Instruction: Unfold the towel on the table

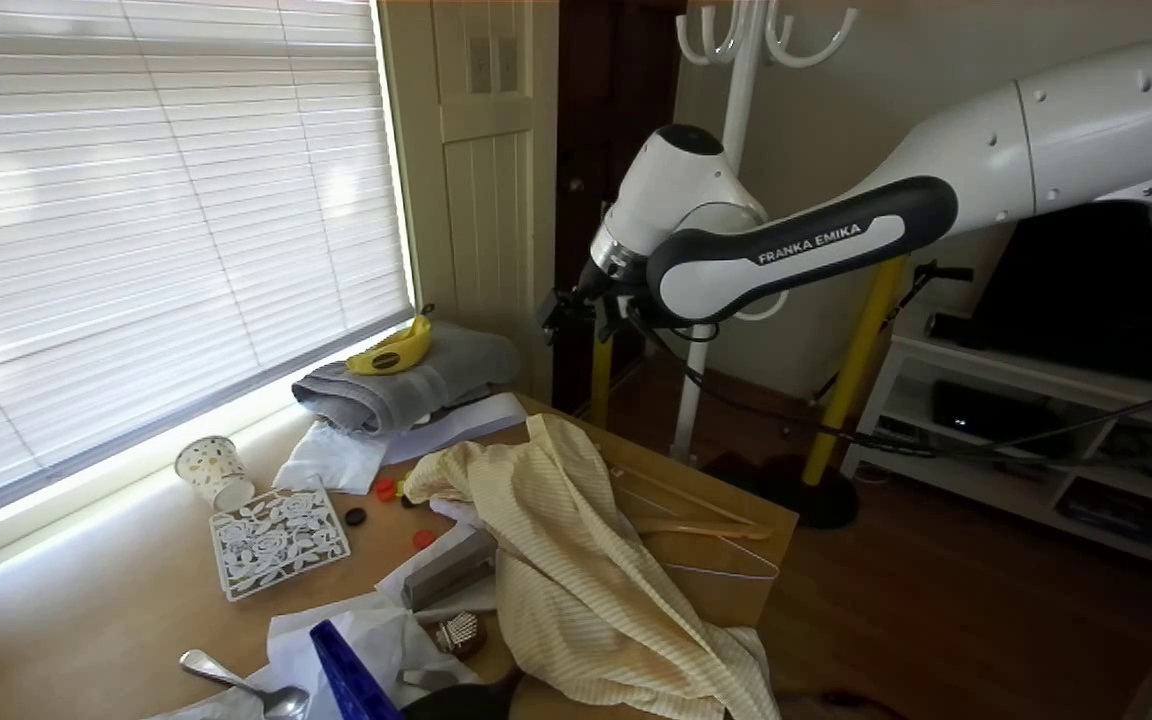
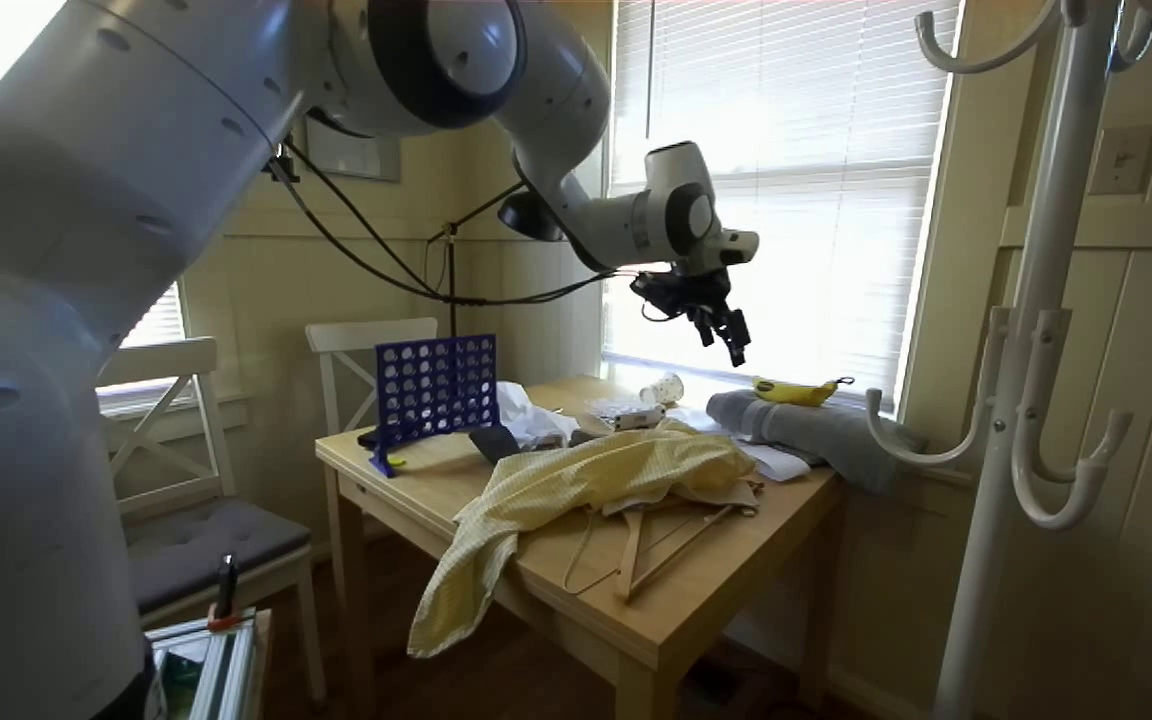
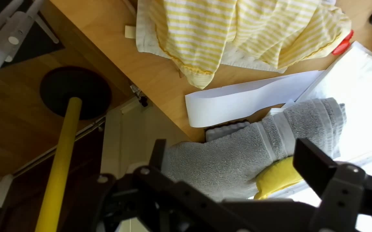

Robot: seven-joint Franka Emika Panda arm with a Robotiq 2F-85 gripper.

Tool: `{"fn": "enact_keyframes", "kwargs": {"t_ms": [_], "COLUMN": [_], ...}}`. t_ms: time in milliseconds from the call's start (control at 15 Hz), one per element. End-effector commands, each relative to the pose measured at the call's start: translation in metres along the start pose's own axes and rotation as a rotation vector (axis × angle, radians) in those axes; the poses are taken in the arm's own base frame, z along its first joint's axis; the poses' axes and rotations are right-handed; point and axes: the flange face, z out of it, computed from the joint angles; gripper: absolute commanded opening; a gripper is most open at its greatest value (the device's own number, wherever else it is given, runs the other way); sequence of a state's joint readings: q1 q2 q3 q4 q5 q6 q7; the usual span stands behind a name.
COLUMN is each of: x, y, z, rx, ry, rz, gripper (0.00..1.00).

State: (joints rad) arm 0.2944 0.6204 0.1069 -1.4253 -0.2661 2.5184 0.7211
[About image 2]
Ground white chair with grey cushion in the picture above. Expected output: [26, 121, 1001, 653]
[92, 337, 328, 704]

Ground wooden clothes hanger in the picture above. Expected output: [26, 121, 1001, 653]
[559, 501, 750, 609]

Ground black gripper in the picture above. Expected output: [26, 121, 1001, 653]
[627, 262, 755, 370]

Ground yellow towel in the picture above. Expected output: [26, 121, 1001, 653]
[403, 420, 764, 663]

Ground large white window blinds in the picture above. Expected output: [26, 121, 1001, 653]
[596, 0, 967, 404]

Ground white open box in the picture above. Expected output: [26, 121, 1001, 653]
[139, 609, 276, 720]

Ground black pan with handle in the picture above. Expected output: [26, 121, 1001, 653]
[468, 420, 529, 466]

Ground grey folded cloth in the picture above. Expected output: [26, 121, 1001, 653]
[705, 385, 909, 496]

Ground grey wall panel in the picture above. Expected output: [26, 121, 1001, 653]
[301, 115, 403, 184]

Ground white coat rack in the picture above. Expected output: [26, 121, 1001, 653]
[863, 0, 1152, 720]

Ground white crumpled cloth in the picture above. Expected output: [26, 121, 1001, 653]
[491, 379, 585, 451]

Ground light wooden table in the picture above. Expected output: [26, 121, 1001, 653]
[313, 375, 853, 720]

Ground small white cloth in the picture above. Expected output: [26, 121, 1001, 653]
[741, 441, 818, 487]

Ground blue connect four grid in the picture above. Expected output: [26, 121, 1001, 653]
[370, 331, 506, 479]

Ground black marker with red collar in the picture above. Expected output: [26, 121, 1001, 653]
[207, 550, 245, 633]

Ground yellow banana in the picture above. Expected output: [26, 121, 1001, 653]
[751, 370, 853, 412]

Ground black floor lamp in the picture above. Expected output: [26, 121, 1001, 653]
[419, 174, 569, 339]

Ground white wooden chair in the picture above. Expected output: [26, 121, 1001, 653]
[301, 310, 446, 436]

